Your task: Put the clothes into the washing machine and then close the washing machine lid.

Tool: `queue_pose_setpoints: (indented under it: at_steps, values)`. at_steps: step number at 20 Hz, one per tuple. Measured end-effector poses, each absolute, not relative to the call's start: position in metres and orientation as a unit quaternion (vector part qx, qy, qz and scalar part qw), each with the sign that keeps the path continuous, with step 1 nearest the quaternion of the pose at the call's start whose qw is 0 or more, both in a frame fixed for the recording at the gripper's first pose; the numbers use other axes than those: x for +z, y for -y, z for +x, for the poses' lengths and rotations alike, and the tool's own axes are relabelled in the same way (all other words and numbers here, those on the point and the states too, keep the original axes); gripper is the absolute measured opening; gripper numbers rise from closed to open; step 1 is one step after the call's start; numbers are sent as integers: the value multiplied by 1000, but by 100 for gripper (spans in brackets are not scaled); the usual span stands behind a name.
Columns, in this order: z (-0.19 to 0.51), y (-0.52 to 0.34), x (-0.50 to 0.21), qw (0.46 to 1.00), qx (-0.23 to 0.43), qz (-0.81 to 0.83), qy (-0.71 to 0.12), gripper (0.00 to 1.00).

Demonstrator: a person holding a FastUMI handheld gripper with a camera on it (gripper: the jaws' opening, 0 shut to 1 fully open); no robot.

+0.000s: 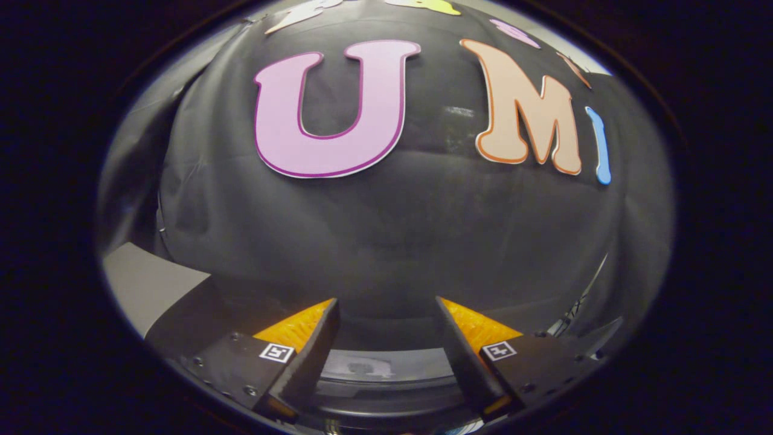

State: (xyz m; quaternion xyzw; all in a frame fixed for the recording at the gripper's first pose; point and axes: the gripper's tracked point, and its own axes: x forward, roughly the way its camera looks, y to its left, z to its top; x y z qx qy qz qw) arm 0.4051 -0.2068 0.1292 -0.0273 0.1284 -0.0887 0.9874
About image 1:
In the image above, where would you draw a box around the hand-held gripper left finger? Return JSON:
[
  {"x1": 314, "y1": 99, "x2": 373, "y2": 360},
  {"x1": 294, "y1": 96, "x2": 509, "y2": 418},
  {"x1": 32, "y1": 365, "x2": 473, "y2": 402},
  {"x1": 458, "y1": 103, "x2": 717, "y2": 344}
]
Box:
[{"x1": 178, "y1": 298, "x2": 341, "y2": 424}]

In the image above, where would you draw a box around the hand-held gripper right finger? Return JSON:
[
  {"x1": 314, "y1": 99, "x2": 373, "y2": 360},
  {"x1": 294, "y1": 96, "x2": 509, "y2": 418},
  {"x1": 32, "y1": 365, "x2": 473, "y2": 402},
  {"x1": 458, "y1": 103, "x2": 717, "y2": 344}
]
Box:
[{"x1": 435, "y1": 296, "x2": 595, "y2": 424}]

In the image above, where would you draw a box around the dark glass washing machine lid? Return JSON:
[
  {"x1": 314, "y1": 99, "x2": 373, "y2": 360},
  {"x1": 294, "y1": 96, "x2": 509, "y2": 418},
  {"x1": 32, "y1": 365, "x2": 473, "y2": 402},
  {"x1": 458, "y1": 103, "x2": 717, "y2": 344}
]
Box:
[{"x1": 320, "y1": 347, "x2": 457, "y2": 384}]

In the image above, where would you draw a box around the grey washing machine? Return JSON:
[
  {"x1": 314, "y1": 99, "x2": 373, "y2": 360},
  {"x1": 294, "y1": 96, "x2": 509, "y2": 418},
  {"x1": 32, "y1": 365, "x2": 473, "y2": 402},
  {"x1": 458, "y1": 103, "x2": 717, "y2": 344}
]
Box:
[{"x1": 302, "y1": 378, "x2": 484, "y2": 433}]

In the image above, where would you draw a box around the beige cabinet with dark frame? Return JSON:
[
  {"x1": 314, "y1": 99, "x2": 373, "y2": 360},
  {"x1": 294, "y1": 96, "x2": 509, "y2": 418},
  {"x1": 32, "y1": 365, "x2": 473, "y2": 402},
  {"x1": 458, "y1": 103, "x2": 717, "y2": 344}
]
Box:
[{"x1": 101, "y1": 242, "x2": 254, "y2": 357}]

